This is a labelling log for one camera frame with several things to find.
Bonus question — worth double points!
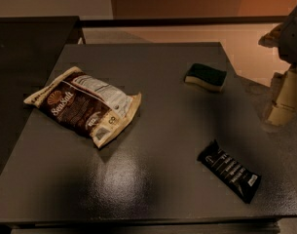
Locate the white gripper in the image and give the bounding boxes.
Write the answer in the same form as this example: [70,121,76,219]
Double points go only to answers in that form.
[258,6,297,126]

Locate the dark side cabinet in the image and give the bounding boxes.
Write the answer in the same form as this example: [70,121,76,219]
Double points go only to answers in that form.
[0,16,84,175]

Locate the green and yellow sponge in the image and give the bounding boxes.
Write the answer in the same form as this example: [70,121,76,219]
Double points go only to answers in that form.
[184,63,227,92]

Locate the brown sea salt chip bag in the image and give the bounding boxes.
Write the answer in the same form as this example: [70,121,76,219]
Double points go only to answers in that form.
[24,66,141,148]

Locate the black rxbar chocolate bar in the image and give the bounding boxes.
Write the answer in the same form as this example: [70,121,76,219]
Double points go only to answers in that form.
[197,139,262,204]

